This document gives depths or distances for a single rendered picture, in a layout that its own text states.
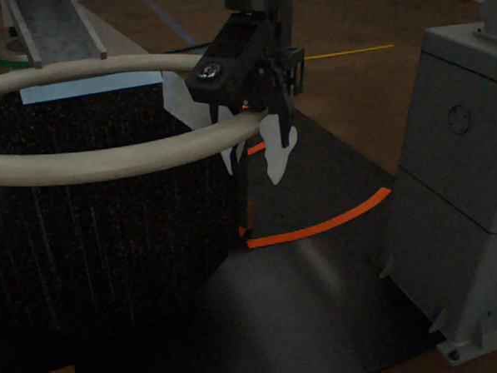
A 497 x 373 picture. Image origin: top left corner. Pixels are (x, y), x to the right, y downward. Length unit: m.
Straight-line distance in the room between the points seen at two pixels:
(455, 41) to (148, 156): 1.04
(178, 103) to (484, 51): 0.74
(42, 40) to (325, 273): 1.19
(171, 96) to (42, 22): 0.32
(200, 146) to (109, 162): 0.09
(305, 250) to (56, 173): 1.45
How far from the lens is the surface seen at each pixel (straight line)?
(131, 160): 0.47
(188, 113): 1.20
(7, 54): 1.27
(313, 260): 1.80
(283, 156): 0.55
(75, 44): 1.02
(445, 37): 1.40
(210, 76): 0.47
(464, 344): 1.65
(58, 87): 1.14
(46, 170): 0.48
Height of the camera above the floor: 1.17
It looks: 31 degrees down
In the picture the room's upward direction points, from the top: straight up
